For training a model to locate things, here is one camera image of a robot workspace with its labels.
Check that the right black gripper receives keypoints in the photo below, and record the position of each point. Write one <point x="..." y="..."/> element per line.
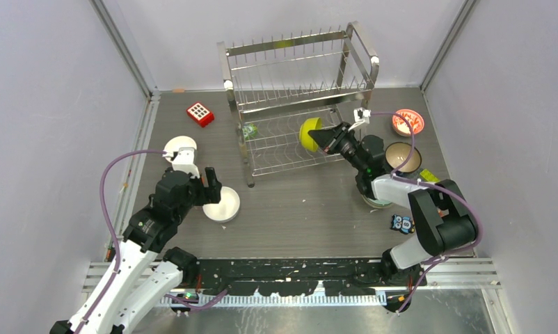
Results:
<point x="330" y="139"/>

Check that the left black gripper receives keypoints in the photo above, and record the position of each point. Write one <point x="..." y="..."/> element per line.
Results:
<point x="212" y="193"/>

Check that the steel two-tier dish rack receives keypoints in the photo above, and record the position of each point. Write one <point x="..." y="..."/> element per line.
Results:
<point x="278" y="83"/>

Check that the dark blue bowl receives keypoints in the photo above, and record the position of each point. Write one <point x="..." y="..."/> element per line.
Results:
<point x="398" y="156"/>

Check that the red white patterned bowl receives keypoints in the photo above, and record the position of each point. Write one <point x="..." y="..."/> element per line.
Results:
<point x="406" y="121"/>

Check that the pale green bowl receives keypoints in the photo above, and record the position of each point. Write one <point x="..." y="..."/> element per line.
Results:
<point x="376" y="204"/>

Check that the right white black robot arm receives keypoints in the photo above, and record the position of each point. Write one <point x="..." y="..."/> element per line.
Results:
<point x="443" y="221"/>

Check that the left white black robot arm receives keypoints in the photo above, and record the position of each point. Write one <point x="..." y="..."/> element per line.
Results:
<point x="119" y="301"/>

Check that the white bowl brown outside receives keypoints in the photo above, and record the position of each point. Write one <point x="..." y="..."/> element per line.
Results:
<point x="177" y="144"/>

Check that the small green patterned object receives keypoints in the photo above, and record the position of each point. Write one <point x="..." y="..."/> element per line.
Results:
<point x="249" y="131"/>

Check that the red white grid block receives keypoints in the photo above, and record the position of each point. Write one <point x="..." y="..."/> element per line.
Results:
<point x="200" y="114"/>

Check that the lime green brick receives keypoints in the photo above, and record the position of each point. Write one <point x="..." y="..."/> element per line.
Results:
<point x="427" y="176"/>

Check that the blue cartoon sticker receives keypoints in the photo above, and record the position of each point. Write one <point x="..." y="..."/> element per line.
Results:
<point x="402" y="224"/>

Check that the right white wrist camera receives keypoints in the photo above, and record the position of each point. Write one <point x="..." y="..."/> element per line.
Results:
<point x="361" y="118"/>

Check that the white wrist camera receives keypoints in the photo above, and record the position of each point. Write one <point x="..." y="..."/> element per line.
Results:
<point x="361" y="118"/>
<point x="184" y="161"/>

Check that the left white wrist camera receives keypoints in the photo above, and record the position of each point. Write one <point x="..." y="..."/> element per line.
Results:
<point x="184" y="161"/>

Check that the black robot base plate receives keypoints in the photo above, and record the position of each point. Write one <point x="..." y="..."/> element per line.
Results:
<point x="297" y="276"/>

